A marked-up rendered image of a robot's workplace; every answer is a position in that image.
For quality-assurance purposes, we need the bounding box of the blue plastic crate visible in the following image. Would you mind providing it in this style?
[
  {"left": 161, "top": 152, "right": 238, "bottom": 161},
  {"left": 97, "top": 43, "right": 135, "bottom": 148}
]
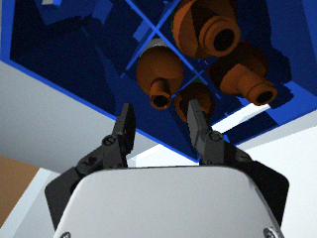
[{"left": 36, "top": 0, "right": 317, "bottom": 163}]

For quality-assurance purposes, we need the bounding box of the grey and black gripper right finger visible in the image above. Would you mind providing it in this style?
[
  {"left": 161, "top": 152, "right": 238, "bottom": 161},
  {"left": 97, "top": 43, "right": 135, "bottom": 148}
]
[{"left": 186, "top": 99, "right": 289, "bottom": 229}]

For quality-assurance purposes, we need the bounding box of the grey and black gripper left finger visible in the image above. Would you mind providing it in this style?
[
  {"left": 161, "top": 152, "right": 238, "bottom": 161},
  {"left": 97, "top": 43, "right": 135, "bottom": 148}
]
[{"left": 45, "top": 102, "right": 137, "bottom": 232}]

